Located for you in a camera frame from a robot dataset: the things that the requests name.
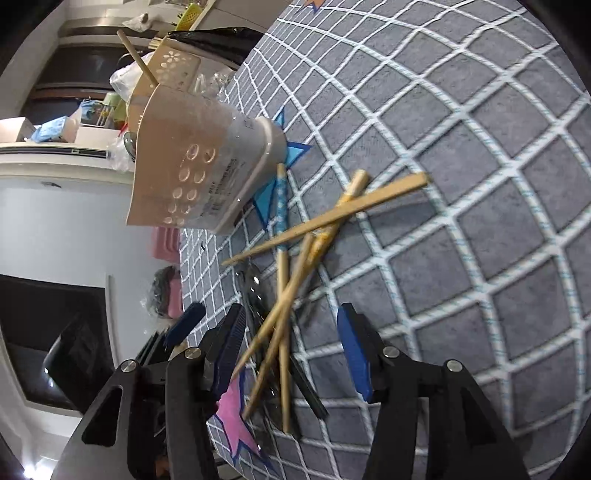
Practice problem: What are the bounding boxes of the long wooden chopstick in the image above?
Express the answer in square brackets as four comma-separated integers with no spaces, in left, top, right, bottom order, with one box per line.
[222,173,430,266]

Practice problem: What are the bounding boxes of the plain wooden chopstick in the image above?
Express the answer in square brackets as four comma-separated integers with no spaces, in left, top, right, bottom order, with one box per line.
[116,29,158,86]

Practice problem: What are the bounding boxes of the pink plastic stool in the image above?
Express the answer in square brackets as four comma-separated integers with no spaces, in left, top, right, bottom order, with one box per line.
[150,227,180,265]
[149,266,182,319]

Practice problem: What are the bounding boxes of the black spoon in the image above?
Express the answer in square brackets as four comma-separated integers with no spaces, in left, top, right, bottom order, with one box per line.
[234,264,330,439]

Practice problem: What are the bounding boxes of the beige plastic utensil holder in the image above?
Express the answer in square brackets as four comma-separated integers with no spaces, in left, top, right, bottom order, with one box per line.
[126,85,287,235]

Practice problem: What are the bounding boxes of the blue patterned chopstick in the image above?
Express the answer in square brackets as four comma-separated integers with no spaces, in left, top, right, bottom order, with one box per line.
[275,162,293,434]

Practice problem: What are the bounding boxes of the yellow tipped wooden chopstick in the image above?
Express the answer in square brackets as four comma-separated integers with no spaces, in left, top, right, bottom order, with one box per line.
[241,168,372,422]

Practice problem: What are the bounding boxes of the blue checked tablecloth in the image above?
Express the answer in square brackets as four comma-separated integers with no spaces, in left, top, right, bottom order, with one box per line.
[177,0,591,480]

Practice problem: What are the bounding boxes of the white lattice basket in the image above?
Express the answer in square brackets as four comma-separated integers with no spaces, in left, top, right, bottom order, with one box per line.
[127,38,201,133]

